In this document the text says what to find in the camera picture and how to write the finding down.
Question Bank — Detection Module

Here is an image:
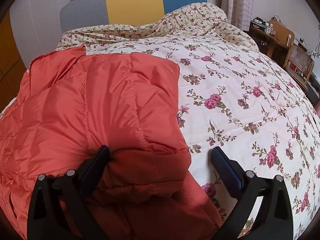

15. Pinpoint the brown wooden wardrobe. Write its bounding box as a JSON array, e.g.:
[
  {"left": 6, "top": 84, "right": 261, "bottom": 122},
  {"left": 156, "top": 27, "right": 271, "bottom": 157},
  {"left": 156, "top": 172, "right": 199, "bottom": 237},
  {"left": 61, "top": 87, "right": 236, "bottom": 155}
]
[{"left": 0, "top": 12, "right": 26, "bottom": 111}]

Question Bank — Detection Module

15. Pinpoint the wooden chair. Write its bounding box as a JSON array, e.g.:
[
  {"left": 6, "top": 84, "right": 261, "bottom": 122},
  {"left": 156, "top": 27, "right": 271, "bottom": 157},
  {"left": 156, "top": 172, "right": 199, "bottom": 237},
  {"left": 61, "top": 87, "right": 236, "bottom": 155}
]
[{"left": 284, "top": 43, "right": 314, "bottom": 93}]

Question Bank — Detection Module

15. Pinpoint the floral quilt bedspread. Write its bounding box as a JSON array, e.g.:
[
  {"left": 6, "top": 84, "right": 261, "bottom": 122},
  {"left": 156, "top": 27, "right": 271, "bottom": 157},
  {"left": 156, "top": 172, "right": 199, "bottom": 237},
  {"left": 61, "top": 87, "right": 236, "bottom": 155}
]
[{"left": 0, "top": 2, "right": 320, "bottom": 240}]

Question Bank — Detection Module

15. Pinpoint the right beige curtain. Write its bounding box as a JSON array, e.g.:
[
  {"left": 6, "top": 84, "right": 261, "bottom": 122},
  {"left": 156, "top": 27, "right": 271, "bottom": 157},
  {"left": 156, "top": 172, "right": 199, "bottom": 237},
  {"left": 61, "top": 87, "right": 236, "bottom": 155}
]
[{"left": 221, "top": 0, "right": 253, "bottom": 31}]

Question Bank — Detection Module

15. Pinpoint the wooden desk with clutter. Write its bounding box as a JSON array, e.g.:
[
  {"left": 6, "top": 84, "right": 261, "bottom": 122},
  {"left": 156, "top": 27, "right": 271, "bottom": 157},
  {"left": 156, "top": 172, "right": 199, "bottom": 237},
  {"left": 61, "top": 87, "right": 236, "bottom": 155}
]
[{"left": 248, "top": 18, "right": 295, "bottom": 67}]

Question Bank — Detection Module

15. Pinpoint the orange quilted down jacket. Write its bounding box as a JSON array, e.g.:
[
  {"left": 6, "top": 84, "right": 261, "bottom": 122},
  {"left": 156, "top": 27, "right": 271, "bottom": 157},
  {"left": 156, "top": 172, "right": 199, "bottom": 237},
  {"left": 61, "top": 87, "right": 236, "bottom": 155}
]
[{"left": 1, "top": 46, "right": 222, "bottom": 239}]

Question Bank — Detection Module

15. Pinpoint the grey yellow blue headboard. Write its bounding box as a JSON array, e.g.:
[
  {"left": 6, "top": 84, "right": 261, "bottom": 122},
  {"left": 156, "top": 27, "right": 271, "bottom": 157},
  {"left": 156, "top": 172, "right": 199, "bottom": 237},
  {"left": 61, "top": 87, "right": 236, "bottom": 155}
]
[{"left": 60, "top": 0, "right": 207, "bottom": 33}]

